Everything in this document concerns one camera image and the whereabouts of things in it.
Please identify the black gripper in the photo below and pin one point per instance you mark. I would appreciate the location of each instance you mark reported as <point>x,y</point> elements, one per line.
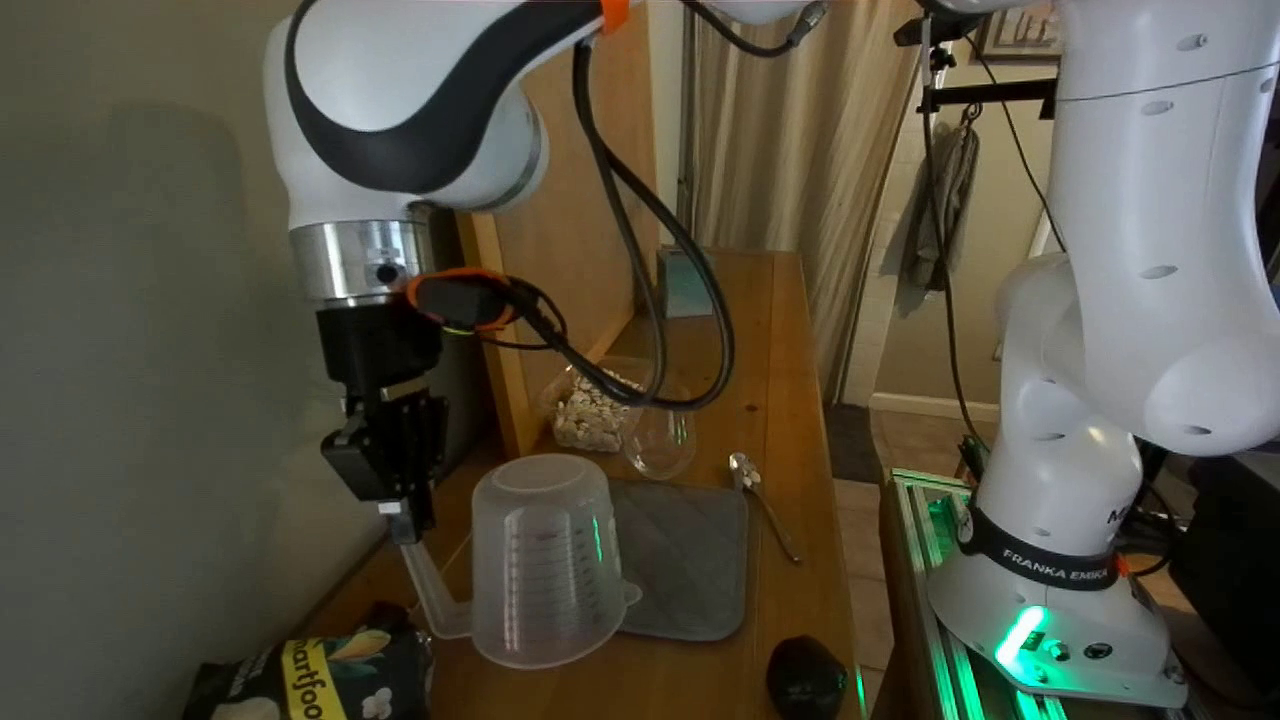
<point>377,348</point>

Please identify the clear plastic measuring jug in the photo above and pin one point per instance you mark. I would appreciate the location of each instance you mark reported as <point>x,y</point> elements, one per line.
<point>546,574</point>

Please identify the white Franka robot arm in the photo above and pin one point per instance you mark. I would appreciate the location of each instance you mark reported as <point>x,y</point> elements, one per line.
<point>1146,264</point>

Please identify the robot base platform green light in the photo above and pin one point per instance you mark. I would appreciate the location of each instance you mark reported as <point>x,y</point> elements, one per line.
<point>927,532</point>

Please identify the grey quilted potholder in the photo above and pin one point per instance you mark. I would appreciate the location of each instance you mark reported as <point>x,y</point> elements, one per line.
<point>694,561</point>

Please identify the clear container of white seeds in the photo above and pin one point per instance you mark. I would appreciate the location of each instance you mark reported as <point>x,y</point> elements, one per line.
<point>587,416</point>

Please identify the black yellow snack bag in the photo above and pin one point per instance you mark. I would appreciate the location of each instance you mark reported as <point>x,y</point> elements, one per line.
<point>320,675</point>

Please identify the clear drinking glass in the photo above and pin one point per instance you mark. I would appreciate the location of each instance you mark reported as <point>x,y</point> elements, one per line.
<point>666,444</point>

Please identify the wooden backboard panel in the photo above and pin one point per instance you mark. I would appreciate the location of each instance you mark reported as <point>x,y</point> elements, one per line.
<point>553,242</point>

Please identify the teal wooden box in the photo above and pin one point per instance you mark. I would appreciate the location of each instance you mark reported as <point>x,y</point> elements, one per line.
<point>687,284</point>

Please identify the metal spoon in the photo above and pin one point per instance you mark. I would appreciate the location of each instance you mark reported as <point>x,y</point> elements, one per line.
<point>745,470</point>

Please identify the black round computer mouse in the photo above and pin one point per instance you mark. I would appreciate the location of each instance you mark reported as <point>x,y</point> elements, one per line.
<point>805,677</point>

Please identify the beige curtain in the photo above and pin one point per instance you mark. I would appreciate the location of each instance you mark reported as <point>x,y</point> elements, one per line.
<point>803,146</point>

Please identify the grey hanging cloth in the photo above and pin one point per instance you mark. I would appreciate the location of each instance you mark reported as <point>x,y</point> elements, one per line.
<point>937,213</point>

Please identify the wrist camera with orange clip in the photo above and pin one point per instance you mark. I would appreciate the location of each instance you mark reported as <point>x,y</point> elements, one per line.
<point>462,302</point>

